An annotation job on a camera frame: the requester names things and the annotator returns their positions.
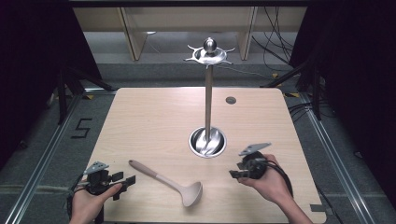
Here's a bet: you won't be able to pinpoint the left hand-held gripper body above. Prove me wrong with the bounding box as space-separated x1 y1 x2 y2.
83 161 112 196

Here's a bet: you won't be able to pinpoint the aluminium floor rail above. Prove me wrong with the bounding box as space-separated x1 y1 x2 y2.
299 92 375 224
3 92 84 224

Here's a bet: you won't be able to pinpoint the beige ladle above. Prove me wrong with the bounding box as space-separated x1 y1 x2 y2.
128 159 204 208

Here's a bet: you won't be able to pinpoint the black metal stand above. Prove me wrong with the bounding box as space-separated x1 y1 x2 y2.
56 65 118 126
261 57 323 121

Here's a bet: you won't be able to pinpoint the black floor cables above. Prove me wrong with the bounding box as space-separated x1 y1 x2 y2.
287 101 314 123

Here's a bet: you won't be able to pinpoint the bundle of black cables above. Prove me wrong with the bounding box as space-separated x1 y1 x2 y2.
251 6 296 73

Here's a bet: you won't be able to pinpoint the steel utensil rack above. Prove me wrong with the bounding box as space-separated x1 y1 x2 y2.
183 36 236 160

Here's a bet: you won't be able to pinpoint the person's right hand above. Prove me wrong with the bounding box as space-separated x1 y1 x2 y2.
237 153 295 207

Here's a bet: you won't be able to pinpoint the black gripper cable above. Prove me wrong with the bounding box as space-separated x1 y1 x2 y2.
261 158 295 198
65 175 86 219

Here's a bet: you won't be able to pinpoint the person's left hand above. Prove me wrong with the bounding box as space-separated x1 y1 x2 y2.
69 182 123 222

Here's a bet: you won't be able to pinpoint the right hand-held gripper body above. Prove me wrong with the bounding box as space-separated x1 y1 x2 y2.
237 142 273 180

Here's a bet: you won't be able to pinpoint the black curtain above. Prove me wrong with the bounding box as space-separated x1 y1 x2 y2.
289 0 396 203
0 0 103 171

